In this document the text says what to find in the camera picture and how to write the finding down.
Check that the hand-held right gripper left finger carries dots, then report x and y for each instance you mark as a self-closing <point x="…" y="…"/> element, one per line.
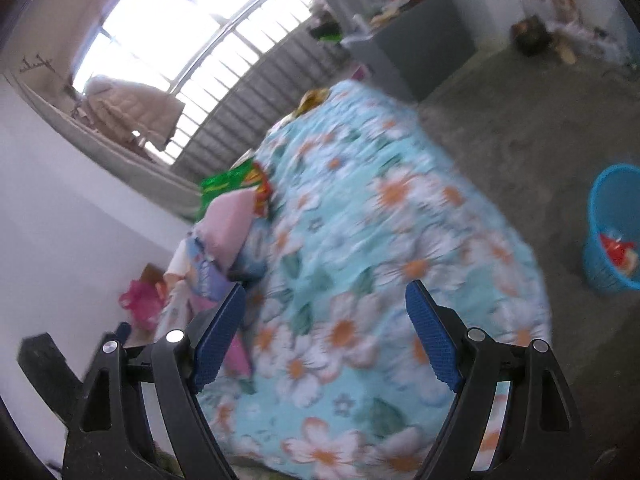
<point x="217" y="340"/>

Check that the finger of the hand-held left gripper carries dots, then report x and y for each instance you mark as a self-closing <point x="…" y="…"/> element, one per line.
<point x="50" y="370"/>

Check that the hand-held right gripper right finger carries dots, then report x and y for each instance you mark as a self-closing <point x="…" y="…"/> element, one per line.
<point x="432" y="340"/>

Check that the blue plastic waste basket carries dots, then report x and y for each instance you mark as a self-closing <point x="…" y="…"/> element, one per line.
<point x="600" y="270"/>

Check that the red snack packet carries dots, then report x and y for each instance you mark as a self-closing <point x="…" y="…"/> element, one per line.
<point x="617" y="252"/>

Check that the blue and white packet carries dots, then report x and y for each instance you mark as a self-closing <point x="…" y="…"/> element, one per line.
<point x="202" y="270"/>

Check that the pink plastic bag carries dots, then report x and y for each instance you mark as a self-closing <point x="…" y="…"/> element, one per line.
<point x="140" y="305"/>

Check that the brown cardboard box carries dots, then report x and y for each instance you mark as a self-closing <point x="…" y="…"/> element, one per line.
<point x="152" y="272"/>

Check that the blue floral blanket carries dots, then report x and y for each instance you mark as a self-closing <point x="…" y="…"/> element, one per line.
<point x="375" y="260"/>

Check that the pink packet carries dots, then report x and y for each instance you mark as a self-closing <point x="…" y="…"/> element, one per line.
<point x="227" y="225"/>

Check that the green snack packet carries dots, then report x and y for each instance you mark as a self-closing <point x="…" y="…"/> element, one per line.
<point x="225" y="182"/>

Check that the beige hanging jacket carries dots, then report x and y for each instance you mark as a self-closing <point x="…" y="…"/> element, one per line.
<point x="130" y="107"/>

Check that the gold snack packet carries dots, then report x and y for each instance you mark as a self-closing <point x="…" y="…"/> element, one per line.
<point x="312" y="101"/>

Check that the metal balcony railing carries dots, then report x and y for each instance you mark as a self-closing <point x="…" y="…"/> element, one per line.
<point x="280" y="70"/>

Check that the grey cabinet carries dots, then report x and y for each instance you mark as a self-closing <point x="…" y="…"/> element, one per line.
<point x="425" y="45"/>

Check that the dark box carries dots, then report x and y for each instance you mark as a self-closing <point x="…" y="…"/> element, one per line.
<point x="530" y="35"/>

